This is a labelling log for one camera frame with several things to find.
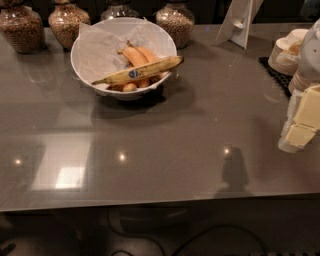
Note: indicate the glass jar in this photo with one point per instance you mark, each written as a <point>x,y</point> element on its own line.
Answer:
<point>21,27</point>
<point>117,9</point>
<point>177,20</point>
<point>65,20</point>

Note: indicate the white folded card stand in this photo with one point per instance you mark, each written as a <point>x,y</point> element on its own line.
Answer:
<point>237,22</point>

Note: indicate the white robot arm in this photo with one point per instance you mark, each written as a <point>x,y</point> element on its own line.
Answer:
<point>309,53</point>

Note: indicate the long yellow spotted banana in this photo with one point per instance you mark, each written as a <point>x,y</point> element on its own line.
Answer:
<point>141,72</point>

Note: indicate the orange banana right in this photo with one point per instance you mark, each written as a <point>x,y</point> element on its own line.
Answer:
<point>147,53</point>

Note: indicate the glass jar far left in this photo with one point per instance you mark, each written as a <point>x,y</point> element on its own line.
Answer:
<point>21,27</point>

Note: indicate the stack of white cups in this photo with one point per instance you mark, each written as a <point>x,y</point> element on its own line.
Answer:
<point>285,54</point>

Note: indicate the stack of paper cups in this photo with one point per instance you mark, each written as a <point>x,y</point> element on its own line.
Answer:
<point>301,80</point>

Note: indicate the black mesh mat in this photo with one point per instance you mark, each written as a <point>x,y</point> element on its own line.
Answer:
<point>281,80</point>

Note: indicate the orange banana left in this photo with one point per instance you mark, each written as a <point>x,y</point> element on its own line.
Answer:
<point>136,59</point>

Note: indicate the orange banana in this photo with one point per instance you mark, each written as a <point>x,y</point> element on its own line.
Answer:
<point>147,53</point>
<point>136,59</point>

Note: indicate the white bowl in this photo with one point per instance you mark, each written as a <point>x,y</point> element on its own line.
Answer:
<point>100,40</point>

